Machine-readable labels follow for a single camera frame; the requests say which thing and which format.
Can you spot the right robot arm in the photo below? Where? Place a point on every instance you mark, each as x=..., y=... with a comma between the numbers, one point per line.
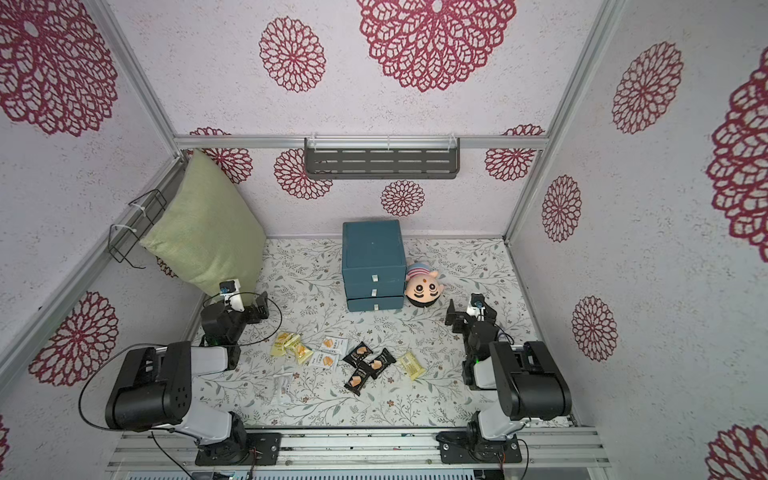
x=525, y=378

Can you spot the green pillow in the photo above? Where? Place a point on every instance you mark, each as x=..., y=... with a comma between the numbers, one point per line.
x=208, y=234

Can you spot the white cookie packet upper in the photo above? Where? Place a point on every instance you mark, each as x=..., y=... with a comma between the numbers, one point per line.
x=334, y=345

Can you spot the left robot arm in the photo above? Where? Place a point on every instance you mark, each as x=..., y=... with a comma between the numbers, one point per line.
x=153, y=389

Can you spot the grey wall shelf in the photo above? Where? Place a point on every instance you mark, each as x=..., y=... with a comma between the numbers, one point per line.
x=386, y=159

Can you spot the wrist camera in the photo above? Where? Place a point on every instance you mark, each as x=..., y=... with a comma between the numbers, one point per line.
x=230, y=292
x=480, y=309

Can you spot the cartoon face plush toy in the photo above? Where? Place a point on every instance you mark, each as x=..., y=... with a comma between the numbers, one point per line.
x=422, y=286

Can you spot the white cookie packet lower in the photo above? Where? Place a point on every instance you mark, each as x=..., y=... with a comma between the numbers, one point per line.
x=324, y=360

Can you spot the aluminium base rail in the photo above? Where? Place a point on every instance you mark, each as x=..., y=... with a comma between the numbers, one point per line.
x=373, y=448

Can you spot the teal drawer cabinet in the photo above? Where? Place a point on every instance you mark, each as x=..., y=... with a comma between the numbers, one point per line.
x=373, y=265

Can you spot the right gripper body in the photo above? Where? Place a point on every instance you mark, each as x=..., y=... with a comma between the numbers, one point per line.
x=459, y=315

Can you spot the black cookie packet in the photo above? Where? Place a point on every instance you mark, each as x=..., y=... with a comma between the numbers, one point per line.
x=380, y=363
x=357, y=355
x=357, y=380

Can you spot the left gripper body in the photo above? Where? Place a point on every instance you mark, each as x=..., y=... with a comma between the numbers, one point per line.
x=239, y=319

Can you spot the yellow cookie packet left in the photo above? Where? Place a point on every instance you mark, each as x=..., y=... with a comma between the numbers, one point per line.
x=283, y=342

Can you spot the yellow cookie packet right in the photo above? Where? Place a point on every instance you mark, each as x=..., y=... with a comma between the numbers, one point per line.
x=411, y=366

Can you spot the black wire rack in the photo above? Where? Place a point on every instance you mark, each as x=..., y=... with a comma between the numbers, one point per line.
x=144, y=212

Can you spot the white cookie packet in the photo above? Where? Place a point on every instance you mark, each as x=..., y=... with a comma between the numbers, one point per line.
x=334, y=345
x=324, y=360

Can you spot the yellow cookie packet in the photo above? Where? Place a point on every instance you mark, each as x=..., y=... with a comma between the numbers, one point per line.
x=301, y=352
x=411, y=366
x=283, y=342

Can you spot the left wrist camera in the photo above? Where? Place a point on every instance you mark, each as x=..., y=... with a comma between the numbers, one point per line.
x=230, y=292

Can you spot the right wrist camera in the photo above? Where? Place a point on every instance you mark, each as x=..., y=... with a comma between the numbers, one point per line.
x=480, y=309

